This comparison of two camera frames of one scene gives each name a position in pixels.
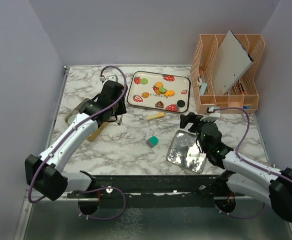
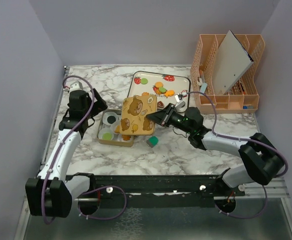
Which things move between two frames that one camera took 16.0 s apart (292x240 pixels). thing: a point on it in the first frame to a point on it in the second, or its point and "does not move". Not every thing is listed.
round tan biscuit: x=159 y=84 does not move
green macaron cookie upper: x=144 y=81 does not move
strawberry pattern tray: x=160 y=91 does not move
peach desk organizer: x=243 y=97 does not move
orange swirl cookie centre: x=157 y=91 does not move
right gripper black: x=191 y=117 to x=163 y=117
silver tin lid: x=184 y=151 to x=133 y=120
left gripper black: x=122 y=109 to x=99 y=105
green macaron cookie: x=162 y=89 does not move
